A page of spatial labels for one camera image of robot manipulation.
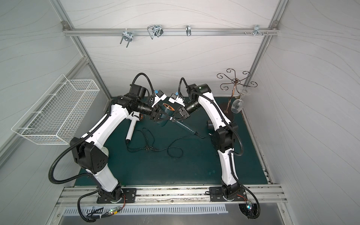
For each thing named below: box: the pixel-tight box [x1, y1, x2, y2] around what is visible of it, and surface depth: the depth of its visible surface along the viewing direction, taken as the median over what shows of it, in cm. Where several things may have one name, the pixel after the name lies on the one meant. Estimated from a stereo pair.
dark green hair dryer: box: [157, 103, 198, 135], surface depth 73 cm
